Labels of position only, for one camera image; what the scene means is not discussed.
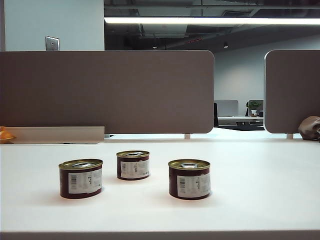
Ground metal wall switch plate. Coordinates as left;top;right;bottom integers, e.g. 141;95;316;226
45;36;60;52

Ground narrow brown desk partition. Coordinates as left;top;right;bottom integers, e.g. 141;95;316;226
263;49;320;135

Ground dark red tin can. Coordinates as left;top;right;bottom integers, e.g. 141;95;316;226
167;159;211;201
116;150;151;181
58;158;104;200

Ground green potted plant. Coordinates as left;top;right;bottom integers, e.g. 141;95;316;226
246;100;262;118

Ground white cable tray box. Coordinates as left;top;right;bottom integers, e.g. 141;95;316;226
4;126;105;145

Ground long ceiling light strip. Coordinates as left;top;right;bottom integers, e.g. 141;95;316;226
103;16;320;25

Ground grey distant desk divider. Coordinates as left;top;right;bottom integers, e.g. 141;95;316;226
214;100;239;117

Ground wide brown desk partition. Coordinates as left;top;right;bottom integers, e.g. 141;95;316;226
0;50;215;135

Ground orange object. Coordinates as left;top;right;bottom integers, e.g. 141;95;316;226
0;126;16;144

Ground white distant desk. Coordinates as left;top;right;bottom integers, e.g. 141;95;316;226
217;115;265;127

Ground brown crumpled bag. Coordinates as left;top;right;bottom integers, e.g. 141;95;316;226
297;115;320;141

